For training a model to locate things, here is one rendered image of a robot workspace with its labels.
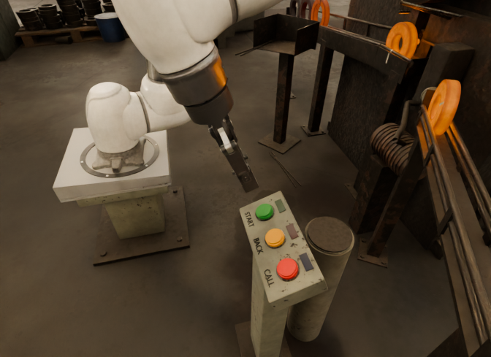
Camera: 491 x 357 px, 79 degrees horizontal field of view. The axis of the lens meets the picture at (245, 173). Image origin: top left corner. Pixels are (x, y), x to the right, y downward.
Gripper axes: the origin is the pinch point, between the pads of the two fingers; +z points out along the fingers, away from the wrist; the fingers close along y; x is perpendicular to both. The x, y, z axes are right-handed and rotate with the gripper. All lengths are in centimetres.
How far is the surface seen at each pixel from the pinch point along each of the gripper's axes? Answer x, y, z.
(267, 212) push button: -0.8, -1.1, 11.4
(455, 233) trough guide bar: -28.2, -21.9, 10.5
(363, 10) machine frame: -81, 100, 24
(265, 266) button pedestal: 3.7, -12.5, 12.5
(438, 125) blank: -52, 11, 22
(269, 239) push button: 0.9, -8.0, 11.4
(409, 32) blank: -74, 56, 19
